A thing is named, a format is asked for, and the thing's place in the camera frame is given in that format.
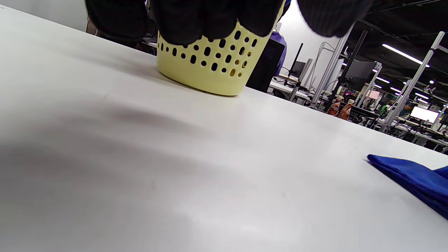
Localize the person's left hand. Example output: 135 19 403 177
85 0 375 46

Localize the aluminium frame post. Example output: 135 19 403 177
381 31 448 132

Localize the ceiling light strip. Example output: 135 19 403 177
381 43 430 68

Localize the yellow laundry basket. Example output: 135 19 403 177
156 2 286 97

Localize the blue terry towel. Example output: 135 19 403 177
367 154 448 220

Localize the lit white screen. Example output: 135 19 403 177
410 106 440 124

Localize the orange drink bottle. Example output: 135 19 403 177
339 99 355 120
327 97 343 117

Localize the black monitor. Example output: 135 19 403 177
345 60 377 91

